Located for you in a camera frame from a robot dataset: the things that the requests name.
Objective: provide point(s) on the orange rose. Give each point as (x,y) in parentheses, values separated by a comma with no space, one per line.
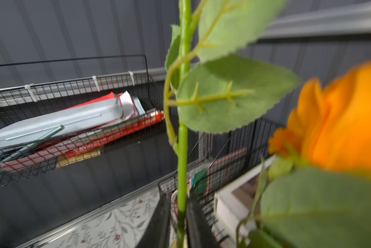
(317,193)
(213,88)

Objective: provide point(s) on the white plastic case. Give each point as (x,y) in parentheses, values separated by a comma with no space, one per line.
(73,119)

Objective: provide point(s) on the colourful paper sheets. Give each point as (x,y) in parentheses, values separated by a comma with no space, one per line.
(219,172)

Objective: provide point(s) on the red folder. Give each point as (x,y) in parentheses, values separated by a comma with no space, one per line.
(76,144)

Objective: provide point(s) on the orange rose front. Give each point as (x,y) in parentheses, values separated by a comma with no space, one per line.
(213,88)

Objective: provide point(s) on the black wire wall basket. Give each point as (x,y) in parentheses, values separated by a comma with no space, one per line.
(33,100)

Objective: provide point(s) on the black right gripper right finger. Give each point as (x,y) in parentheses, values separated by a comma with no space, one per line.
(199,234)

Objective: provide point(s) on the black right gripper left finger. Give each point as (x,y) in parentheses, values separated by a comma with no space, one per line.
(157,233)

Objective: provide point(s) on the black wire desk organizer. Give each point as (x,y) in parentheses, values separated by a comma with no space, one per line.
(254,137)

